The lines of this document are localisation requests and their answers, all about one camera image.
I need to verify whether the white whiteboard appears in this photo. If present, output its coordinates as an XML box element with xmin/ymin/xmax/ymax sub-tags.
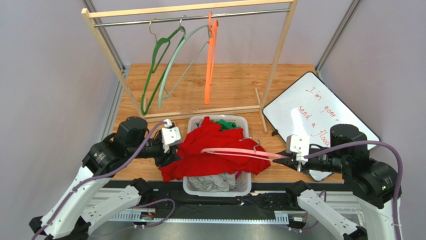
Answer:
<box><xmin>262</xmin><ymin>71</ymin><xmax>381</xmax><ymax>183</ymax></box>

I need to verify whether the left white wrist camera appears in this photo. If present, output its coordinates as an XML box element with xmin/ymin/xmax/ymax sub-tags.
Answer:
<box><xmin>161</xmin><ymin>119</ymin><xmax>183</xmax><ymax>153</ymax></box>

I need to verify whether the grey garment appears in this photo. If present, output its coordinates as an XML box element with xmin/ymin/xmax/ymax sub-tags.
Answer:
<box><xmin>187</xmin><ymin>121</ymin><xmax>238</xmax><ymax>193</ymax></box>

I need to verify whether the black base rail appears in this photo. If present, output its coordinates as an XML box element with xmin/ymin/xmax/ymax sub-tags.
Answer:
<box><xmin>109</xmin><ymin>180</ymin><xmax>340</xmax><ymax>225</ymax></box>

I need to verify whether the green garment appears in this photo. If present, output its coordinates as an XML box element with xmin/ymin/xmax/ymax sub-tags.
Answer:
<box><xmin>213</xmin><ymin>119</ymin><xmax>241</xmax><ymax>131</ymax></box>

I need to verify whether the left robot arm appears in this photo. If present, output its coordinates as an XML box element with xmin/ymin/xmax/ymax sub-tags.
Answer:
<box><xmin>29</xmin><ymin>116</ymin><xmax>183</xmax><ymax>240</ymax></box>

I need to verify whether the white plastic laundry basket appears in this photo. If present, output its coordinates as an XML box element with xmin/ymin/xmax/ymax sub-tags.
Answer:
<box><xmin>182</xmin><ymin>115</ymin><xmax>252</xmax><ymax>198</ymax></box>

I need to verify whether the mint green hanger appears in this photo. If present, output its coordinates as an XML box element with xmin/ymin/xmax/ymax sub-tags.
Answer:
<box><xmin>157</xmin><ymin>24</ymin><xmax>212</xmax><ymax>110</ymax></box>

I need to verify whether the pink hanger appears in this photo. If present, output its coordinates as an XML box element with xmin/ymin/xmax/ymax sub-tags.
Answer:
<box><xmin>200</xmin><ymin>137</ymin><xmax>293</xmax><ymax>162</ymax></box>

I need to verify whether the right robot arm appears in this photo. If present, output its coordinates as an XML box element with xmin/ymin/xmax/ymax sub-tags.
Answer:
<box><xmin>275</xmin><ymin>124</ymin><xmax>403</xmax><ymax>240</ymax></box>

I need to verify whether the wooden clothes rack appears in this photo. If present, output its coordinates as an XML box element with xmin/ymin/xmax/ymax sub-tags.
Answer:
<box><xmin>81</xmin><ymin>0</ymin><xmax>299</xmax><ymax>134</ymax></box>

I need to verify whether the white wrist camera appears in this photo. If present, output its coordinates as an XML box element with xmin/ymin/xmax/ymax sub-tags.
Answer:
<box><xmin>285</xmin><ymin>134</ymin><xmax>310</xmax><ymax>157</ymax></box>
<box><xmin>161</xmin><ymin>119</ymin><xmax>183</xmax><ymax>153</ymax></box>

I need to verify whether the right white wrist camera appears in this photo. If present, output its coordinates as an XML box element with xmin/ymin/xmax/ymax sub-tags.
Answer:
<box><xmin>285</xmin><ymin>134</ymin><xmax>310</xmax><ymax>157</ymax></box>

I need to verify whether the red t shirt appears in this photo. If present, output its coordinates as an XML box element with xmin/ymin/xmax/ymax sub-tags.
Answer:
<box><xmin>158</xmin><ymin>116</ymin><xmax>271</xmax><ymax>182</ymax></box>

